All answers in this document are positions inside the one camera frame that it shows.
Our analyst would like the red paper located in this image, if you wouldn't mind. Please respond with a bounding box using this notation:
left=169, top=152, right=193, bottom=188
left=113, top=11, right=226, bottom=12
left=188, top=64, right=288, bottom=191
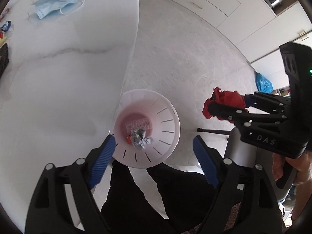
left=202, top=87, right=246, bottom=119

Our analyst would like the white trash bin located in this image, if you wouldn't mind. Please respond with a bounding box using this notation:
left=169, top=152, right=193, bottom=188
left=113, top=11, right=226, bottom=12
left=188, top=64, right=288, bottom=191
left=113, top=89, right=180, bottom=168

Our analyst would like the person's right hand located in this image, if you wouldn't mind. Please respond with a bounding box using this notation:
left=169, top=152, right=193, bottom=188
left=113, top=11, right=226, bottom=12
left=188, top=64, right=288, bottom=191
left=272, top=152, right=311, bottom=185

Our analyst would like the blue plastic bag on floor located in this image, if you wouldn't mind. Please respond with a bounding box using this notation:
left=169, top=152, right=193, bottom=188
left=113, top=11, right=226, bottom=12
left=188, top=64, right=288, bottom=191
left=255, top=73, right=273, bottom=94

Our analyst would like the grey chair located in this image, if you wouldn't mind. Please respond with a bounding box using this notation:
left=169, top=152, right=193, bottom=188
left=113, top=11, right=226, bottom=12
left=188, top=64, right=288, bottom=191
left=196, top=127, right=296, bottom=201

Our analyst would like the silver crumpled foil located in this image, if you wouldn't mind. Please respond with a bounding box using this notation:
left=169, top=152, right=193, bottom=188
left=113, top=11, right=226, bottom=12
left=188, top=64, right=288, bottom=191
left=130, top=128, right=153, bottom=150

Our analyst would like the black mesh pouch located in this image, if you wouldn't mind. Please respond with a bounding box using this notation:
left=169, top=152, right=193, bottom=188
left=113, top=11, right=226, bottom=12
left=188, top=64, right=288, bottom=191
left=0, top=43, right=9, bottom=75

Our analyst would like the red and brown cardboard box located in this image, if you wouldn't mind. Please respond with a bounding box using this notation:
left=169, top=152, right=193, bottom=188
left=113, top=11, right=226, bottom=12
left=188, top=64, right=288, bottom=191
left=0, top=32, right=7, bottom=47

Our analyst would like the blue face mask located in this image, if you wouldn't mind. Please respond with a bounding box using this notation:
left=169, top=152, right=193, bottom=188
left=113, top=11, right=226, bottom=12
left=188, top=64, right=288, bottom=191
left=27, top=0, right=85, bottom=20

